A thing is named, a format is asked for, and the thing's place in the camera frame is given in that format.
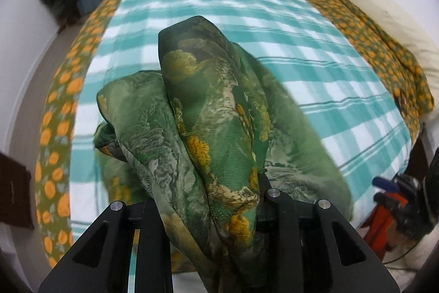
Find teal white plaid blanket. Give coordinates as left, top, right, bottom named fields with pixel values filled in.
left=69, top=0, right=412, bottom=237

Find green landscape print garment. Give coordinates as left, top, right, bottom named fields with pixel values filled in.
left=94, top=16, right=353, bottom=292

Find orange trousers of person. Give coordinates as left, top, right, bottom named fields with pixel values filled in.
left=361, top=204, right=410, bottom=260

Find dark wooden cabinet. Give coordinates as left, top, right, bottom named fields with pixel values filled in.
left=0, top=152, right=34, bottom=230

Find cream pillow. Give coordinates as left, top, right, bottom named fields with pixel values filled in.
left=349, top=0, right=438, bottom=122

